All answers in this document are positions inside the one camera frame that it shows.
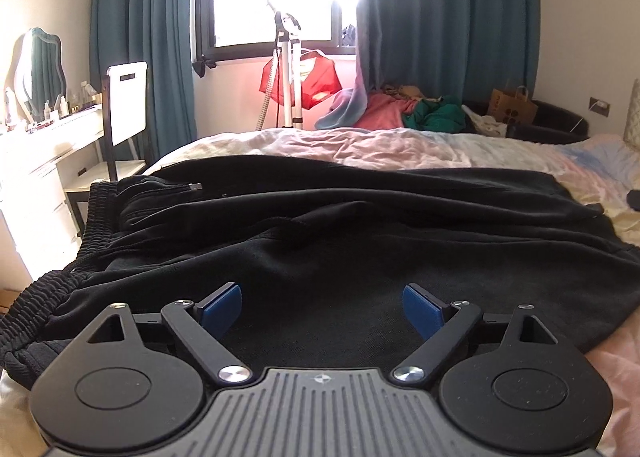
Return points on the garment steamer stand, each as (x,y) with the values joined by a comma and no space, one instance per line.
(291,67)

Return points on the wall socket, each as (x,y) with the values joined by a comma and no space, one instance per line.
(599,105)

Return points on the light blue garment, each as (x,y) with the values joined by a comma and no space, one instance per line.
(345,109)

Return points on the brown paper bag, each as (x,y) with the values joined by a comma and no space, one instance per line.
(512,107)

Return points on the white dressing table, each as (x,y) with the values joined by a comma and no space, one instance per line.
(35,172)

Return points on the wavy framed mirror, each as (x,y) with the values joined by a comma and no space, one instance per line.
(42,69)

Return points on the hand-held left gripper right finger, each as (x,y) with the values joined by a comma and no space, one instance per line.
(424,309)

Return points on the bed with pastel sheet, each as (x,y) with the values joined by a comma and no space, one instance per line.
(400,144)

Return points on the black pants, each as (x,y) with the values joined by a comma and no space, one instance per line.
(320,237)

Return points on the black and white chair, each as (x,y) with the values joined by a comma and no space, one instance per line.
(127,99)

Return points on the black armchair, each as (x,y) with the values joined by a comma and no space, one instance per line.
(555,124)

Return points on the white cloth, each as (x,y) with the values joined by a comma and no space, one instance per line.
(490,124)

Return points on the black curtain tieback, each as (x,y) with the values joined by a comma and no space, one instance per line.
(202,66)

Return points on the row of cosmetic bottles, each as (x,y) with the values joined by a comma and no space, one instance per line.
(75,102)

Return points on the green garment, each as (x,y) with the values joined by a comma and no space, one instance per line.
(440,117)

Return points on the beige garment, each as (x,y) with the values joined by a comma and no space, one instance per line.
(405,91)

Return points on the red garment on hanger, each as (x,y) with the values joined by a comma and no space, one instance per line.
(320,79)

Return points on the teal curtain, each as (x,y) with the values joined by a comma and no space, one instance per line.
(145,47)
(450,17)

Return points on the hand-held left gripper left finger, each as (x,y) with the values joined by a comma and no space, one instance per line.
(222,306)

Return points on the pink garment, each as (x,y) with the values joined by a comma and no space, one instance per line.
(385,112)

